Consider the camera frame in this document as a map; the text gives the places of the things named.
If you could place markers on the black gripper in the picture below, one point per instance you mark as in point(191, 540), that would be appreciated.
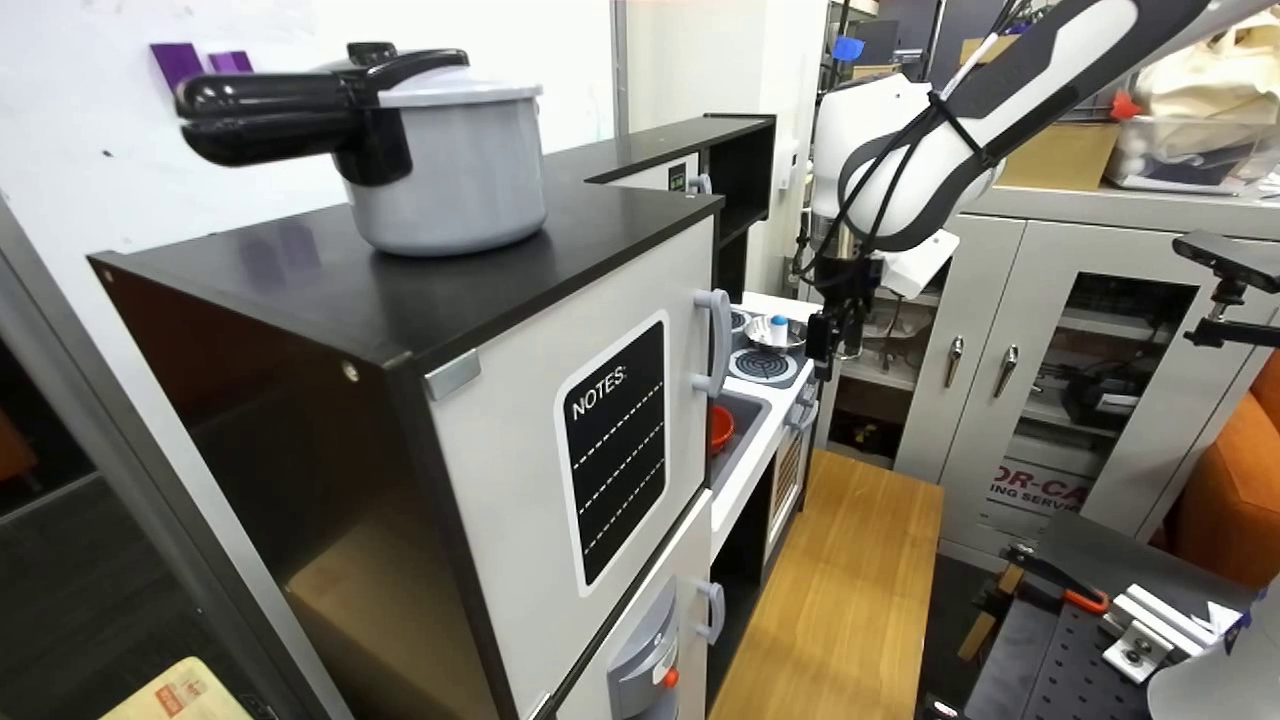
point(844, 286)

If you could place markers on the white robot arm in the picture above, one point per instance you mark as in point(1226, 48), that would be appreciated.
point(933, 147)

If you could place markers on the gray robot base cover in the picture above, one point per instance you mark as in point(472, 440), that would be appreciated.
point(1222, 687)

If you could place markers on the toy oven door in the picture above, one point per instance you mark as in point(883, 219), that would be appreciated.
point(788, 465)

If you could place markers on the red toy colander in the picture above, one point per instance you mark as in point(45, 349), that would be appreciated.
point(722, 426)

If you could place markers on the gray metal cabinet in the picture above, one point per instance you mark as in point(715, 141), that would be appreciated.
point(1027, 344)

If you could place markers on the small cardboard box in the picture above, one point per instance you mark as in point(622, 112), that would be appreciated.
point(1062, 155)

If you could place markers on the black orange bar clamp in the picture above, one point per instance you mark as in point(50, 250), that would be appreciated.
point(1052, 581)

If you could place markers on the fridge door with chalkboard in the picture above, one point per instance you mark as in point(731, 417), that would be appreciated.
point(535, 532)

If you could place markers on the fridge door with dispenser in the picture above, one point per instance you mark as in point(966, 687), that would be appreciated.
point(653, 654)

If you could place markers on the white black toy kitchen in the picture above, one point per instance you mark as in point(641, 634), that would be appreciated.
point(466, 321)

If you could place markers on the black perforated mounting table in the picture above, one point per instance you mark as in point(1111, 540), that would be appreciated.
point(1052, 664)

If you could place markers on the orange chair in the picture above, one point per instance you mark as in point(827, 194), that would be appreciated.
point(1232, 494)

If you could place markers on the clear plastic storage bin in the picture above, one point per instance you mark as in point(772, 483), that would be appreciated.
point(1202, 122)

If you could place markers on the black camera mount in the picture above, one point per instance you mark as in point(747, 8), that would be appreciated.
point(1226, 286)

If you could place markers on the small aluminium bracket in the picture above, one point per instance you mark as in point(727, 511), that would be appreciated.
point(1160, 626)

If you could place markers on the purple wall sticker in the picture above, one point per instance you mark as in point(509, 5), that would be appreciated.
point(230, 63)
point(179, 63)

